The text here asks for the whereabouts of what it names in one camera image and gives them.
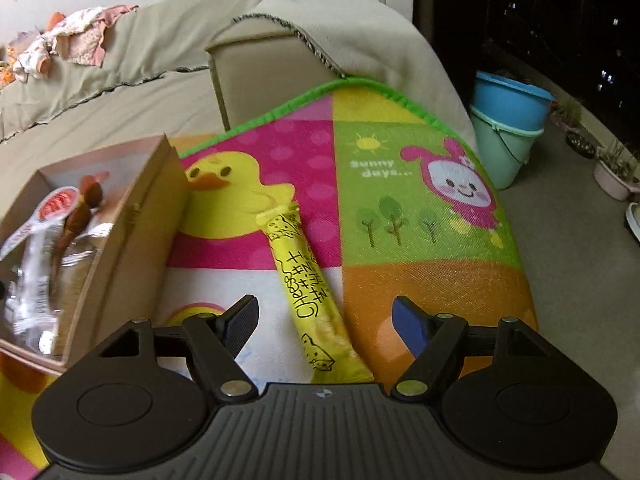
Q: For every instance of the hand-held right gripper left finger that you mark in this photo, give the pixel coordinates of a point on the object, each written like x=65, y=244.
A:
x=240, y=327

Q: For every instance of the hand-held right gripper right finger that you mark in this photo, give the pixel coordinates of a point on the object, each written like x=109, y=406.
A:
x=412, y=327

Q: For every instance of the yellow cheese stick packet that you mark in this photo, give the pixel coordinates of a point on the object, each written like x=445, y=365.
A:
x=305, y=285

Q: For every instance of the pink cardboard box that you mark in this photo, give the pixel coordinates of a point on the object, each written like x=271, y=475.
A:
x=135, y=240

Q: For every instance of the clear packet of brown snacks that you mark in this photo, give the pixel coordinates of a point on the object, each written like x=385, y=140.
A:
x=55, y=206

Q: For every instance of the colourful cartoon play mat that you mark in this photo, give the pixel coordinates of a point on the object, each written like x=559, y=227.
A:
x=425, y=185

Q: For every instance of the pale green plastic bucket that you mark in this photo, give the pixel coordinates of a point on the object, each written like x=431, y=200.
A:
x=500, y=155

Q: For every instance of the white bowl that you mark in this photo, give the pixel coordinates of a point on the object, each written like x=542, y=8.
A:
x=634, y=222

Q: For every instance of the blue plastic bucket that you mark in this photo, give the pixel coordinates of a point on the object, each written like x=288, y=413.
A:
x=510, y=102

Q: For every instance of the dark plant pot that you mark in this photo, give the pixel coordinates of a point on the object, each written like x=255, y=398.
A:
x=580, y=144

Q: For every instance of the beige sofa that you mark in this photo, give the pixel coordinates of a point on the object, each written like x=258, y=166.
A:
x=240, y=75

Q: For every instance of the beige fringed sofa throw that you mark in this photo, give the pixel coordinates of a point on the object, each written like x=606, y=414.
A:
x=360, y=35
x=175, y=35

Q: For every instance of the pink floral baby garment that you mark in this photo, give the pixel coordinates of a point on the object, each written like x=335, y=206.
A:
x=85, y=35

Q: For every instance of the white orange baby garment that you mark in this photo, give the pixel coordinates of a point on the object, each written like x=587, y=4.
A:
x=30, y=60

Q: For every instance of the orange toy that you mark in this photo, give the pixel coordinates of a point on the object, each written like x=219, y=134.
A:
x=55, y=20

